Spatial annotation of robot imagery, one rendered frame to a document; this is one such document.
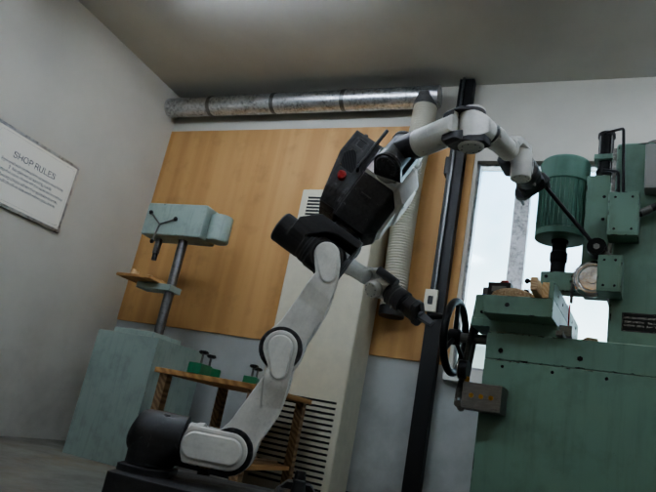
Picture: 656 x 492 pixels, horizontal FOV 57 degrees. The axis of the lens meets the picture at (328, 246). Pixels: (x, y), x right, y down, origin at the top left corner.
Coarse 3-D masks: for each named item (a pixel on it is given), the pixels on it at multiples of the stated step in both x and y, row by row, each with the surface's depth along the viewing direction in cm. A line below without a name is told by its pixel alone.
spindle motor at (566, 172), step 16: (544, 160) 225; (560, 160) 218; (576, 160) 216; (560, 176) 216; (576, 176) 215; (544, 192) 219; (560, 192) 214; (576, 192) 213; (544, 208) 217; (560, 208) 212; (576, 208) 211; (544, 224) 214; (560, 224) 210; (544, 240) 219; (576, 240) 213
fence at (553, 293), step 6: (552, 282) 183; (552, 288) 182; (552, 294) 182; (558, 294) 189; (558, 300) 190; (564, 300) 200; (558, 306) 190; (564, 306) 200; (564, 312) 201; (570, 312) 213; (570, 318) 213; (570, 324) 213; (576, 324) 227; (576, 330) 227; (576, 336) 227
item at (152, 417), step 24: (144, 432) 185; (168, 432) 185; (144, 456) 182; (168, 456) 183; (120, 480) 172; (144, 480) 170; (168, 480) 178; (192, 480) 189; (216, 480) 201; (288, 480) 204
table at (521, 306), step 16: (496, 304) 189; (512, 304) 186; (528, 304) 184; (544, 304) 182; (480, 320) 211; (496, 320) 197; (512, 320) 193; (528, 320) 189; (544, 320) 185; (560, 320) 194
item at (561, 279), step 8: (544, 272) 212; (552, 272) 211; (560, 272) 209; (568, 272) 208; (544, 280) 211; (552, 280) 210; (560, 280) 208; (568, 280) 207; (560, 288) 207; (568, 288) 206; (568, 296) 212; (576, 296) 210
